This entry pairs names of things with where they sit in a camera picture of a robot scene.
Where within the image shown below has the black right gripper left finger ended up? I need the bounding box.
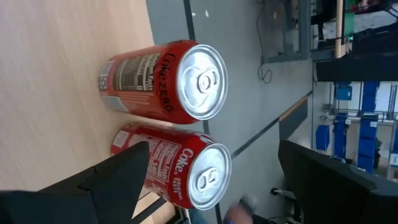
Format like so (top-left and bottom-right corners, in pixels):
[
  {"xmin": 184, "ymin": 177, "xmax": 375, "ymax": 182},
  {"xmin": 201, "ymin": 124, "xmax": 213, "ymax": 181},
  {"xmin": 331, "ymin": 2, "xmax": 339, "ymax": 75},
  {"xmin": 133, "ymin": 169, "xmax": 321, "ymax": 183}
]
[{"xmin": 37, "ymin": 140, "xmax": 151, "ymax": 224}]

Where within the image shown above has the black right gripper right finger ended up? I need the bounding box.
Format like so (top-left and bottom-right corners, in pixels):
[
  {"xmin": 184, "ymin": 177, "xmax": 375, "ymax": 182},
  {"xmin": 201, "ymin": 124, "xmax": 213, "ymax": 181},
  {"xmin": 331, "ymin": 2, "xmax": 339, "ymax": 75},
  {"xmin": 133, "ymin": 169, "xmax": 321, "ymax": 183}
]
[{"xmin": 277, "ymin": 139, "xmax": 398, "ymax": 224}]

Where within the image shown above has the red Coca-Cola original can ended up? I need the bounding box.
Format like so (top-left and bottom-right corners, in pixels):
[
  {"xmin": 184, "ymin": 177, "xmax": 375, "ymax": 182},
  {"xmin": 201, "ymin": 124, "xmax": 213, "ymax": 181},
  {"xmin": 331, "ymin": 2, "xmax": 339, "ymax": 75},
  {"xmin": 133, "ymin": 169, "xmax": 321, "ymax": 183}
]
[{"xmin": 110, "ymin": 121, "xmax": 233, "ymax": 212}]

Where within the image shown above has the red Coke Zero can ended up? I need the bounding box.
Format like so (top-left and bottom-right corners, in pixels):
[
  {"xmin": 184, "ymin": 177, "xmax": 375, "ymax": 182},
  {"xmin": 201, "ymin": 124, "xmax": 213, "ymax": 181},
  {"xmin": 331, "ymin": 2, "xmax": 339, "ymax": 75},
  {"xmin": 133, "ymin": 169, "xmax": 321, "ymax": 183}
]
[{"xmin": 98, "ymin": 39, "xmax": 229, "ymax": 125}]

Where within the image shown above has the black chair base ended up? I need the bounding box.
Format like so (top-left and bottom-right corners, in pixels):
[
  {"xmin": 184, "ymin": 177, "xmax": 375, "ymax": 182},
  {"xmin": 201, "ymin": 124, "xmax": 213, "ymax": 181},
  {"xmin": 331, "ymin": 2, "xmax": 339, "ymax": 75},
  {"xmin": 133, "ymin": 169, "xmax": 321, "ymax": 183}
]
[{"xmin": 269, "ymin": 186, "xmax": 295, "ymax": 200}]

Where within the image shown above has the rack with blue bins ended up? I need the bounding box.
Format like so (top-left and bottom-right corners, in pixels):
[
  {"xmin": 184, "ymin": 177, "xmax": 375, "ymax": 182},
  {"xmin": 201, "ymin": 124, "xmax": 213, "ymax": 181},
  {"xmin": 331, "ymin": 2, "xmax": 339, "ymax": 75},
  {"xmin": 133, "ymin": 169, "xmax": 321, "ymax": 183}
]
[{"xmin": 314, "ymin": 81, "xmax": 398, "ymax": 181}]

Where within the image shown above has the person's hand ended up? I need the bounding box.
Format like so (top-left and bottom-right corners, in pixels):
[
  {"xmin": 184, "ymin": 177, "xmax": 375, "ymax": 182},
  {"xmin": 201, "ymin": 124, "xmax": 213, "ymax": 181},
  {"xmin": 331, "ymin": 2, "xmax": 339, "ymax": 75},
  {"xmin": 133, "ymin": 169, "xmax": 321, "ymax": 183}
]
[{"xmin": 223, "ymin": 195, "xmax": 259, "ymax": 224}]

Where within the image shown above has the black background desk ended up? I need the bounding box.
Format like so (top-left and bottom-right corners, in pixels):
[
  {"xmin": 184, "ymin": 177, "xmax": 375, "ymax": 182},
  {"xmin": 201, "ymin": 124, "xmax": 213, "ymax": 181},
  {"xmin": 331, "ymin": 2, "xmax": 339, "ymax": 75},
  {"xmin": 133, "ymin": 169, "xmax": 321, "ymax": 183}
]
[{"xmin": 310, "ymin": 29, "xmax": 398, "ymax": 82}]

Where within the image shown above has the wooden pole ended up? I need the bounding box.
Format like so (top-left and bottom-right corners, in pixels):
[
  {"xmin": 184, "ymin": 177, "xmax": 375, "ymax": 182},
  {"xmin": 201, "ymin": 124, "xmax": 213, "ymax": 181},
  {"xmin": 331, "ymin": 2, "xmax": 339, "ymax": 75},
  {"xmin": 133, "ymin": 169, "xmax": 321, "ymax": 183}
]
[{"xmin": 335, "ymin": 0, "xmax": 344, "ymax": 59}]

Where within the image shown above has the wooden shelf with black frame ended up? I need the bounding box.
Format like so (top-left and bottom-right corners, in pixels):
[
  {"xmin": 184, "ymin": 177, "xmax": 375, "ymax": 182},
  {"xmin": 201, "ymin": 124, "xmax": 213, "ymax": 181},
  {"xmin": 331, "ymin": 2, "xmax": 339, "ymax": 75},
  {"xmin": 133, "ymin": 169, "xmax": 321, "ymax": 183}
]
[{"xmin": 0, "ymin": 0, "xmax": 187, "ymax": 224}]

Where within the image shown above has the coiled black floor cable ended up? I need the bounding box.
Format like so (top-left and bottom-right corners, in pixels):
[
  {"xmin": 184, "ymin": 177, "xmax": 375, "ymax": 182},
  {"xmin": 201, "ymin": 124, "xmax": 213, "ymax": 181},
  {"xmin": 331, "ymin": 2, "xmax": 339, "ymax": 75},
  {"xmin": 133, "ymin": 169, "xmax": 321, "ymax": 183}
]
[{"xmin": 255, "ymin": 0, "xmax": 274, "ymax": 85}]

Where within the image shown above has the grey metal desk frame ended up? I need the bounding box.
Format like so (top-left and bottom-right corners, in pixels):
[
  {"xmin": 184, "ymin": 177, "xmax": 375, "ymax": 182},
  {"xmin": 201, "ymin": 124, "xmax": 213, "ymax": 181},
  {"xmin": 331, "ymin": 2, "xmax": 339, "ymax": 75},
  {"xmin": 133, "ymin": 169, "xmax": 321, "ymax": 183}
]
[{"xmin": 263, "ymin": 0, "xmax": 312, "ymax": 64}]

